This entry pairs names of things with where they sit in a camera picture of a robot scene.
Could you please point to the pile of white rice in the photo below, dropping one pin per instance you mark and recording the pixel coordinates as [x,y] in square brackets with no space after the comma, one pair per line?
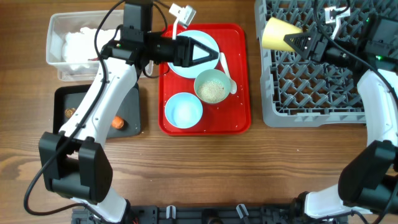
[212,91]

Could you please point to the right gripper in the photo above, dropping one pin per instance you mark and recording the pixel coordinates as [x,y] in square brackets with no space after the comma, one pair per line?
[317,45]

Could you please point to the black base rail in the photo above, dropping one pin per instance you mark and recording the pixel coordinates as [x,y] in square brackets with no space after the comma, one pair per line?
[238,214]

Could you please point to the green bowl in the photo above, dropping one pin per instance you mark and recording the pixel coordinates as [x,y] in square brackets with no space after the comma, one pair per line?
[212,74]

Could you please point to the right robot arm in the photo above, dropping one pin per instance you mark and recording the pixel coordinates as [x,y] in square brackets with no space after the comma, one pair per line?
[364,185]

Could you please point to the brown shiitake mushroom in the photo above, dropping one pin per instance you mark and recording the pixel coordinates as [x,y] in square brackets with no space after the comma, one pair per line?
[69,112]

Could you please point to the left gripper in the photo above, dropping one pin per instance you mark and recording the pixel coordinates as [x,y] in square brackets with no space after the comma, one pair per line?
[178,57]

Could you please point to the yellow cup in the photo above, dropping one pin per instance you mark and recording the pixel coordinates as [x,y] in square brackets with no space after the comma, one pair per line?
[274,33]

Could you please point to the clear plastic bin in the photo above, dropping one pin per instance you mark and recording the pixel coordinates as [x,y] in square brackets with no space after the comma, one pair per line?
[60,24]

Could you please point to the light blue bowl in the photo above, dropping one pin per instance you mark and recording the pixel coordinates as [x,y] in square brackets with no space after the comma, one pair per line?
[183,110]

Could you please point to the light blue plate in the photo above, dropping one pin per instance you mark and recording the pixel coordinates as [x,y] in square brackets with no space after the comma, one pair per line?
[194,71]

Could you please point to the large white tissue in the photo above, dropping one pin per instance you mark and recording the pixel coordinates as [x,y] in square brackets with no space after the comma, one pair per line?
[79,48]

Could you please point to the black plastic tray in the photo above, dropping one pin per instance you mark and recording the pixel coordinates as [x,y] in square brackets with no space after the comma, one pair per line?
[69,97]

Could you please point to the white plastic spoon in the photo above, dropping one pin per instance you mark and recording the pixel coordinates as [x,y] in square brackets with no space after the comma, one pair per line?
[224,64]

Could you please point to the grey dishwasher rack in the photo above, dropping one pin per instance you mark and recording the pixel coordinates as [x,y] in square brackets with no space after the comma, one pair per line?
[299,93]

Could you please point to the orange carrot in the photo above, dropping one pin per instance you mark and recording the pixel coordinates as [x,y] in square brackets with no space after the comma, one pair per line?
[117,122]

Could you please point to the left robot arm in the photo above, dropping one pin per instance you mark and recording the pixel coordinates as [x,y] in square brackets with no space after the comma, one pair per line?
[74,164]

